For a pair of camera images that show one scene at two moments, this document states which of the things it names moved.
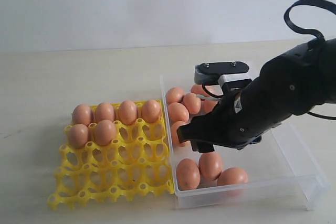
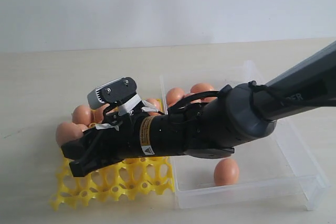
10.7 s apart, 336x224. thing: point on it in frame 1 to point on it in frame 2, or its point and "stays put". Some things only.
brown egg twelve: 231,181 to 226,172
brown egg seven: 174,95 stays put
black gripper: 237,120 to 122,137
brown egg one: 82,114 stays put
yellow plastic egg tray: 137,163 stays put
